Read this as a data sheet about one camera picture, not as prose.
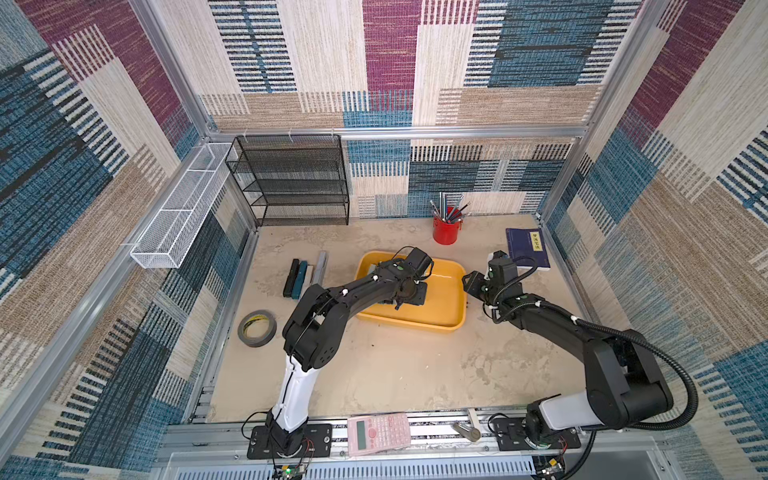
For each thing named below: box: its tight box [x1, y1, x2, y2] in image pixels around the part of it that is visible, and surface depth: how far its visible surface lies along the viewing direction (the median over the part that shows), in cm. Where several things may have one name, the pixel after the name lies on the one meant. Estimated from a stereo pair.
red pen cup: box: [433, 216, 463, 245], surface depth 115 cm
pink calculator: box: [347, 413, 411, 456], surface depth 75 cm
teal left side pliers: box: [292, 260, 308, 300], surface depth 103 cm
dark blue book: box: [505, 228, 551, 271], surface depth 114 cm
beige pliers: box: [299, 265, 314, 301], surface depth 104 cm
